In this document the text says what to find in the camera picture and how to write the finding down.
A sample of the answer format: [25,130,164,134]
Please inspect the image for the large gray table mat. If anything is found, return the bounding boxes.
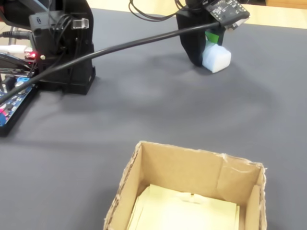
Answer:
[0,7,307,230]

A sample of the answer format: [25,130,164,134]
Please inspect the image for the brown cardboard box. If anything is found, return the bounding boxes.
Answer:
[103,140,268,230]

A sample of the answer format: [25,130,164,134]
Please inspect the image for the black power plug cable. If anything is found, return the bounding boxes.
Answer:
[0,30,33,40]

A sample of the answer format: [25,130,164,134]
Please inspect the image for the black robot arm with base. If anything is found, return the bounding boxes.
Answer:
[0,0,97,95]

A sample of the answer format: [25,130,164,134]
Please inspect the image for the white usb cable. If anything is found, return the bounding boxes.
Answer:
[0,45,33,55]

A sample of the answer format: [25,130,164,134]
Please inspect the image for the pale yellow paper sheets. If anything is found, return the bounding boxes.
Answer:
[127,184,240,230]

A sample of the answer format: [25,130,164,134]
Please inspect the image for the thin black servo cables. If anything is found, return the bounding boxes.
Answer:
[128,0,190,23]

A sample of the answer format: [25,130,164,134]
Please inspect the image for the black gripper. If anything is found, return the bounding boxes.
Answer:
[176,0,226,67]

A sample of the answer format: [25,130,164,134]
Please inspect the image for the motor controller circuit board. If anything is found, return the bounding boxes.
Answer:
[0,71,39,138]

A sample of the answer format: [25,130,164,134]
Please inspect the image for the camera circuit board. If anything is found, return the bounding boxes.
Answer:
[205,0,251,32]

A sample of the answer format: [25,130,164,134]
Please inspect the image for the thick black camera cable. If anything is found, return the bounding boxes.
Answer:
[0,20,237,106]

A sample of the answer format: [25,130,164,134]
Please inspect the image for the white foam block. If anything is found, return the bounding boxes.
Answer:
[201,40,232,74]

